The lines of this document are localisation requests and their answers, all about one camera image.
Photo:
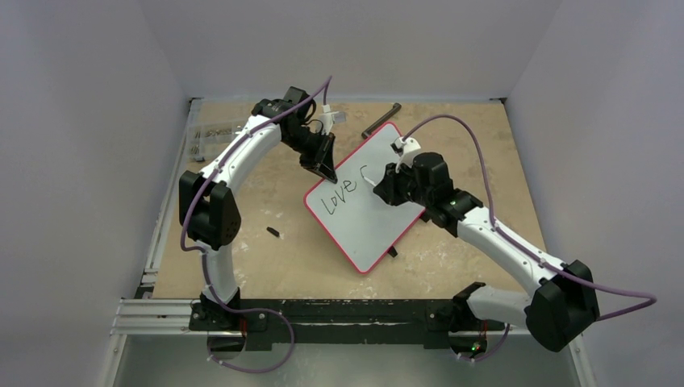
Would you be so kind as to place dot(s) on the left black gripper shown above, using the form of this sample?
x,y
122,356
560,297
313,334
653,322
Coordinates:
x,y
324,151

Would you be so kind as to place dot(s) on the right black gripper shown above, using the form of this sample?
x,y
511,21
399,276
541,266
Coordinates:
x,y
395,186

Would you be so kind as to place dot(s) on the red framed whiteboard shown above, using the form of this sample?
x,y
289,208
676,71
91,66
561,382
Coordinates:
x,y
361,225

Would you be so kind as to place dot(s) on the black marker cap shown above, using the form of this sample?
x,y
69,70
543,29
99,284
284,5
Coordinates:
x,y
273,232

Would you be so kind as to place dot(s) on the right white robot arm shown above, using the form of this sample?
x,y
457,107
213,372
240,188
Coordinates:
x,y
558,301

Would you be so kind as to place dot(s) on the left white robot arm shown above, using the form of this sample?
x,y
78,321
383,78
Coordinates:
x,y
209,216

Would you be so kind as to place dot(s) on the clear plastic screw box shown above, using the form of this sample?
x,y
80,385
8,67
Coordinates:
x,y
207,141

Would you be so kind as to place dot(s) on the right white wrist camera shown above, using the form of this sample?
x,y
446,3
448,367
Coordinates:
x,y
407,150

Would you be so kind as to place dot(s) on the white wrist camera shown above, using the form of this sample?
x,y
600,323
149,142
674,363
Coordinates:
x,y
329,118
407,150

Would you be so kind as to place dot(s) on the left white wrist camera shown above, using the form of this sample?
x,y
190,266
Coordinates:
x,y
329,118

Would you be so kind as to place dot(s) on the black whiteboard stand bracket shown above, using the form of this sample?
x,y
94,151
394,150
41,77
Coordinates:
x,y
380,121

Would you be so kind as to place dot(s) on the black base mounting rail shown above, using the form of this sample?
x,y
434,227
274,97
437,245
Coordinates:
x,y
430,323

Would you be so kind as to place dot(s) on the aluminium frame rail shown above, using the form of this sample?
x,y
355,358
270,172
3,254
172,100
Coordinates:
x,y
170,282

